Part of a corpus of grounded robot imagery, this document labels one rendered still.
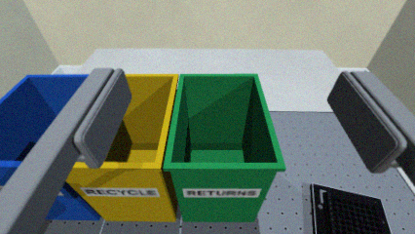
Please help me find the green returns bin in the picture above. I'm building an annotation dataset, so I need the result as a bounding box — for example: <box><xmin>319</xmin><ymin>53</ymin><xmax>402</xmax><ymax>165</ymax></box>
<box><xmin>163</xmin><ymin>74</ymin><xmax>286</xmax><ymax>222</ymax></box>

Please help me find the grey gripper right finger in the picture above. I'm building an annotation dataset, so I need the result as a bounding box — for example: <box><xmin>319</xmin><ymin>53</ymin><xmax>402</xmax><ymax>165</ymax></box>
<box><xmin>327</xmin><ymin>71</ymin><xmax>415</xmax><ymax>186</ymax></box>

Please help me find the grey flat base plate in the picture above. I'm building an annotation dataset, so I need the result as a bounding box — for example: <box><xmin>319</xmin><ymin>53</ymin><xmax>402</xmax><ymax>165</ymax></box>
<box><xmin>37</xmin><ymin>111</ymin><xmax>415</xmax><ymax>234</ymax></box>

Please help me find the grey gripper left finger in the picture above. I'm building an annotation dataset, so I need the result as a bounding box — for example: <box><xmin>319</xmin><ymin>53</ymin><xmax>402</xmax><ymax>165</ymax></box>
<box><xmin>0</xmin><ymin>68</ymin><xmax>132</xmax><ymax>234</ymax></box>

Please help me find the black well plate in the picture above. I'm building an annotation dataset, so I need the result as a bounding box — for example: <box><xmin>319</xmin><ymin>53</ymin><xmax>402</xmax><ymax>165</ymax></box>
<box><xmin>322</xmin><ymin>191</ymin><xmax>387</xmax><ymax>234</ymax></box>

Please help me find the yellow recycle bin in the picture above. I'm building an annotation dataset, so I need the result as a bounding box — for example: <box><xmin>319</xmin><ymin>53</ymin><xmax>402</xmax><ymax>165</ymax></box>
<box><xmin>66</xmin><ymin>74</ymin><xmax>179</xmax><ymax>222</ymax></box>

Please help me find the blue bin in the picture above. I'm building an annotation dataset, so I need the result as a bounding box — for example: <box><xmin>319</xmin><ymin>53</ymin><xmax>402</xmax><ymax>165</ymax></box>
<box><xmin>0</xmin><ymin>74</ymin><xmax>100</xmax><ymax>220</ymax></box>

